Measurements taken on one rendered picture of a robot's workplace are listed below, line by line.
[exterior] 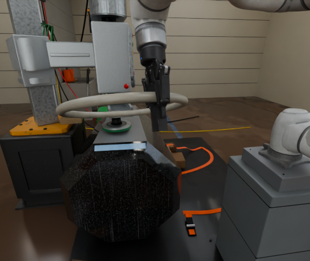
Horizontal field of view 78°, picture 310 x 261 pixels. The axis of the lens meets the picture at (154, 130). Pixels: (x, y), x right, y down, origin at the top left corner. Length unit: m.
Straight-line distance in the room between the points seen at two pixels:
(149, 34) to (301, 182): 0.95
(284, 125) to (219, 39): 6.29
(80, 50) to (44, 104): 0.60
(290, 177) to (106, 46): 1.21
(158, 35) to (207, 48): 6.55
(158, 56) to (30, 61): 1.53
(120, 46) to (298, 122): 1.05
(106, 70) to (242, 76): 6.78
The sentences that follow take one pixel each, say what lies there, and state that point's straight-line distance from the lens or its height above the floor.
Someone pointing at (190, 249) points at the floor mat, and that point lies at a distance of 1.76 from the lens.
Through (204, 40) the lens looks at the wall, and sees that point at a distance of 7.08.
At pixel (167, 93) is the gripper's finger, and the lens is 0.53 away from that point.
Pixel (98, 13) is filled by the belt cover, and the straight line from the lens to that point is 1.32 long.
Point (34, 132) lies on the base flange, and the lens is 2.03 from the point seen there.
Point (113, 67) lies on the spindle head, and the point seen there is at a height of 1.33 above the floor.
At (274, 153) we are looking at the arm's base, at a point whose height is 0.92.
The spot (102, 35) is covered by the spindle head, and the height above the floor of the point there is 1.51.
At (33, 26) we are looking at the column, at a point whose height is 1.63.
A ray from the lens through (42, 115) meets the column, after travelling 2.11.
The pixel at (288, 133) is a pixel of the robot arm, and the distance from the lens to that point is 1.13.
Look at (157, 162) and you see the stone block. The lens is 1.32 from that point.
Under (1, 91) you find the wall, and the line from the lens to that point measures 7.67.
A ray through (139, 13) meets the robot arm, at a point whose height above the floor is 1.50.
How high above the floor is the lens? 1.40
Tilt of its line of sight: 21 degrees down
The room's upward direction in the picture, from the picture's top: straight up
